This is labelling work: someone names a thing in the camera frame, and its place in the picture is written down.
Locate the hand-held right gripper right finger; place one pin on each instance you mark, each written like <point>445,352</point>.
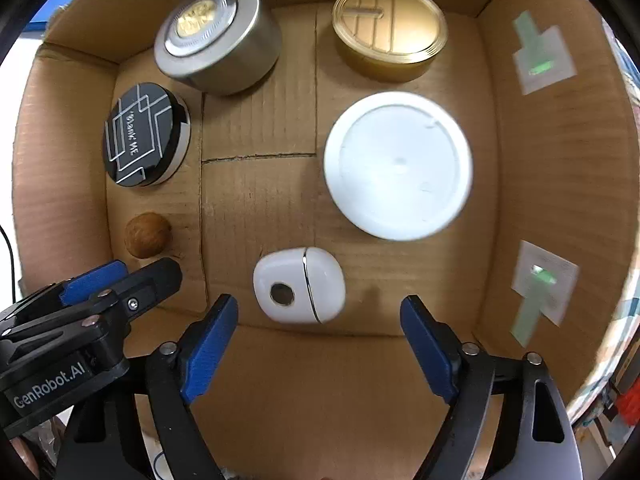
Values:
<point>430,355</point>

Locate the black round tin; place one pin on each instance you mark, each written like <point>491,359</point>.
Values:
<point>140,132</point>

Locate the white round container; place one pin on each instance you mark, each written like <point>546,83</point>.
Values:
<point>400,165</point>

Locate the silver round tin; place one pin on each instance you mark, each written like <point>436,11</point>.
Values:
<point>220,35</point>

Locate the gold round tin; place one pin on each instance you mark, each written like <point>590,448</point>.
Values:
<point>390,25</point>

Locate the white earbud case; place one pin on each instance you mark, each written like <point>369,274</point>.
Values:
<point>300,285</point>

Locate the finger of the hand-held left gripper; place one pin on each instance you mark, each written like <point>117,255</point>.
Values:
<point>95,280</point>
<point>150,282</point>

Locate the cardboard box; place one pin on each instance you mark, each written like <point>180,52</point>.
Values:
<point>250,195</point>

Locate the brown round nut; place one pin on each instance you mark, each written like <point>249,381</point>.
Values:
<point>146,235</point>

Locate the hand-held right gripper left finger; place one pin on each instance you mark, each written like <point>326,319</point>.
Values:
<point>210,350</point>

